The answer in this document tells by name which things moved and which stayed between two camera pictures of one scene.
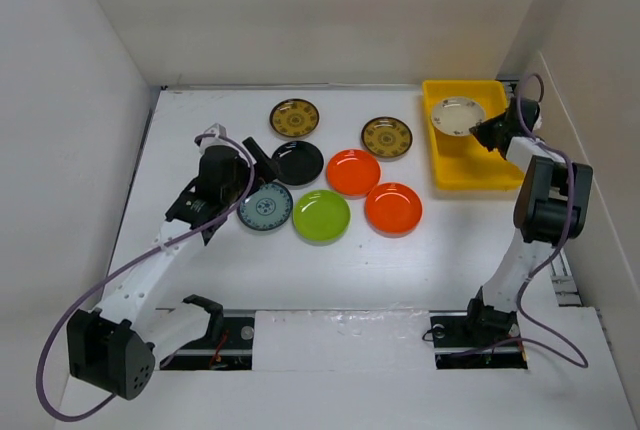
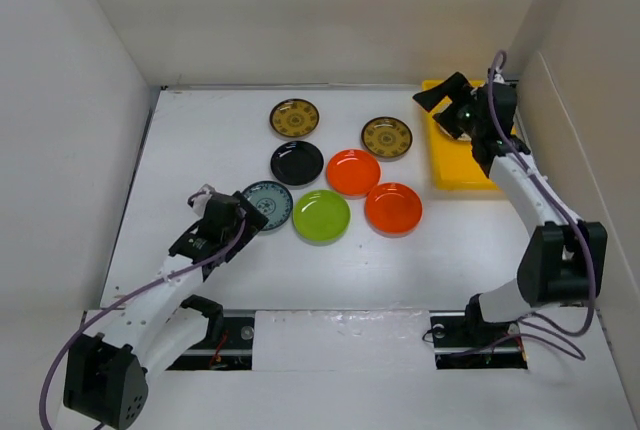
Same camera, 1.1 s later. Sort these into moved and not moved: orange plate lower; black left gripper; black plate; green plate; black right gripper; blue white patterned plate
Moved: black left gripper; black right gripper
Not moved: black plate; blue white patterned plate; green plate; orange plate lower
